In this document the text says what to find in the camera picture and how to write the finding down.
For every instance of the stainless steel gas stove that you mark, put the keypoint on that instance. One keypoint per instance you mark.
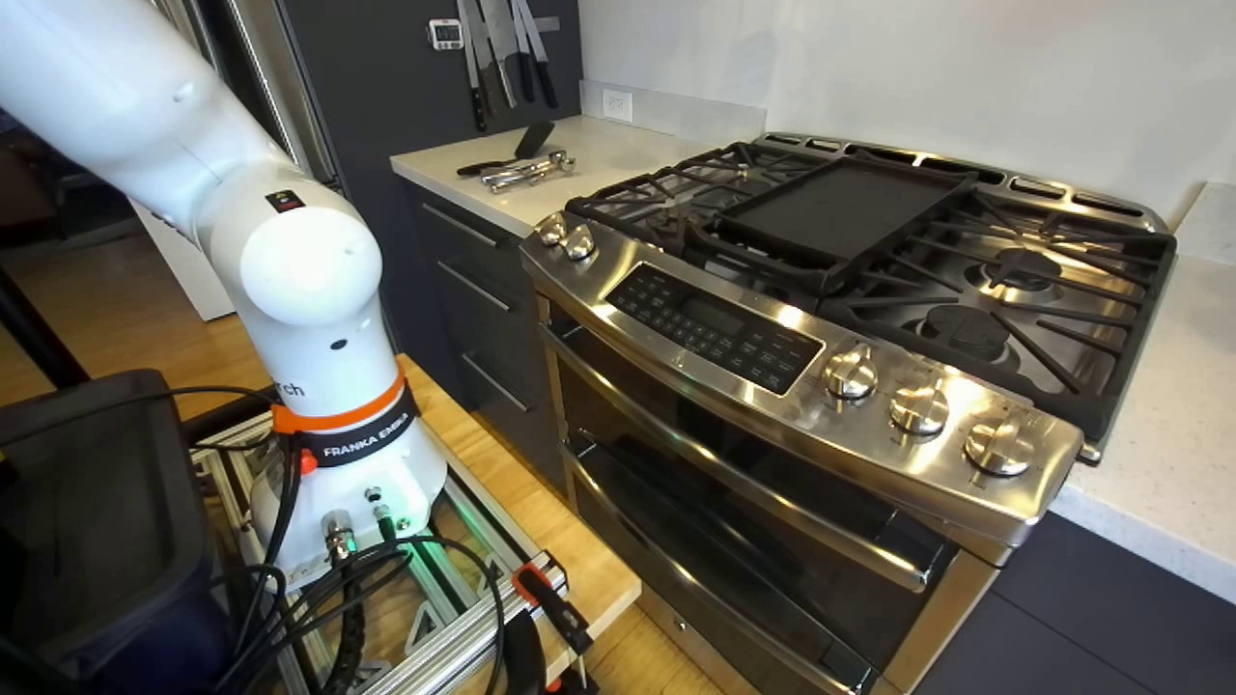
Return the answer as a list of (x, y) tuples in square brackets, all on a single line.
[(821, 474)]

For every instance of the right metal ice cream scoop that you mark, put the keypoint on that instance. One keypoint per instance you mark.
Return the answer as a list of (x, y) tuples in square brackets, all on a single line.
[(542, 165)]

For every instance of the black spatula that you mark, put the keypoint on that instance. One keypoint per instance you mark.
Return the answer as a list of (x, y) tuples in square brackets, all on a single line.
[(529, 146)]

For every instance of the metal ice cream scoop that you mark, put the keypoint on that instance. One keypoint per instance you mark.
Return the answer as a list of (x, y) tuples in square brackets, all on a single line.
[(542, 165), (507, 183)]

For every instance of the dark lower drawer cabinet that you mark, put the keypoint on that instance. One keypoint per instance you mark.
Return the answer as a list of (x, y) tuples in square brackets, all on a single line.
[(491, 358)]

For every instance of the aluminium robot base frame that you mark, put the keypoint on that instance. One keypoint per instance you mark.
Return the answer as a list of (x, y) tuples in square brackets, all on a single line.
[(366, 600)]

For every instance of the white wall outlet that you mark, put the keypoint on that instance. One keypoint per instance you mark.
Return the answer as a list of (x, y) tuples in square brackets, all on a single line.
[(621, 105)]

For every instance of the black cast iron griddle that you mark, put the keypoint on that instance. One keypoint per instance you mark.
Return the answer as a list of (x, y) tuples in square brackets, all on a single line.
[(837, 214)]

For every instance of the dark tall cabinet panel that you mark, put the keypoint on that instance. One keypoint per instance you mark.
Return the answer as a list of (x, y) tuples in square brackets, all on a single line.
[(351, 83)]

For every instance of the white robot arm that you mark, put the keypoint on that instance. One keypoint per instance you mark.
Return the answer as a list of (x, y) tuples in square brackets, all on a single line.
[(121, 93)]

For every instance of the magnetic knife rack with knives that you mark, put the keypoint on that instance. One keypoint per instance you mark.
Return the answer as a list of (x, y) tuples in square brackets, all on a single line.
[(507, 62)]

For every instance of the black box on cart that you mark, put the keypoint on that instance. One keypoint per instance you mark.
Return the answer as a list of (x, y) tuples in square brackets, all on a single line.
[(104, 541)]

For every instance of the left metal ice cream scoop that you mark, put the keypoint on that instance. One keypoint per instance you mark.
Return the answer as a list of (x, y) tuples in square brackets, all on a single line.
[(507, 183)]

